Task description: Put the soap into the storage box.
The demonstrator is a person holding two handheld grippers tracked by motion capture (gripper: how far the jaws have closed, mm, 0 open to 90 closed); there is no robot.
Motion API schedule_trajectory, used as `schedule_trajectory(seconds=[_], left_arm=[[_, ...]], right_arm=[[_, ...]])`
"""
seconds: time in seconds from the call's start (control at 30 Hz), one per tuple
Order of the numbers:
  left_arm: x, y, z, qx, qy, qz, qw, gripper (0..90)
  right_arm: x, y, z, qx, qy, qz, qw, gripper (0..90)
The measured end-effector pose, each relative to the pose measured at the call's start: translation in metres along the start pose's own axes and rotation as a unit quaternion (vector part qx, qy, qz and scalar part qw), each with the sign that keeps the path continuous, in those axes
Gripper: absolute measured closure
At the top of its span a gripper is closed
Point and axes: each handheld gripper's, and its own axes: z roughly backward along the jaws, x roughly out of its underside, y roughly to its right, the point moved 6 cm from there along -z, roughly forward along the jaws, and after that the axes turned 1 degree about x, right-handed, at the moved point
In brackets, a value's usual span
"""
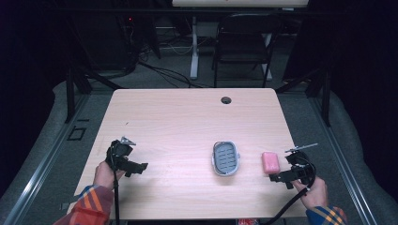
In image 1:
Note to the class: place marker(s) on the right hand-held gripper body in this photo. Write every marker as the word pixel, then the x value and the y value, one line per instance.
pixel 300 165

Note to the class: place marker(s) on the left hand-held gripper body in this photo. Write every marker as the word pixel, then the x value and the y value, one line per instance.
pixel 119 153

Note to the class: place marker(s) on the pink soap bar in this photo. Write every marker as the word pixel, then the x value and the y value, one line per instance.
pixel 271 162

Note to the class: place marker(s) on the grey soap dish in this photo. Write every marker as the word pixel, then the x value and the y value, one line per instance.
pixel 225 158

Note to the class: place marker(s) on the person's left hand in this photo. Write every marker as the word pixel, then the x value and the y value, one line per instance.
pixel 104 176

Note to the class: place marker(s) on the person's right hand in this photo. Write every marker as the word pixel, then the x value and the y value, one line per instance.
pixel 316 195

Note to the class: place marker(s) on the red packet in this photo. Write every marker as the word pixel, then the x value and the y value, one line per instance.
pixel 248 222

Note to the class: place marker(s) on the black metal stand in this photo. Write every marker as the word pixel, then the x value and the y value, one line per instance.
pixel 326 97
pixel 71 93

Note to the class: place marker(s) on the white desk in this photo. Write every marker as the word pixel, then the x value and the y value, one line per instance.
pixel 194 47

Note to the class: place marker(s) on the black folding chair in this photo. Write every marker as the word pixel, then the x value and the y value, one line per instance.
pixel 242 34

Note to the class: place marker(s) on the aluminium floor rail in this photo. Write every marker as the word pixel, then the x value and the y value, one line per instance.
pixel 40 165
pixel 341 159

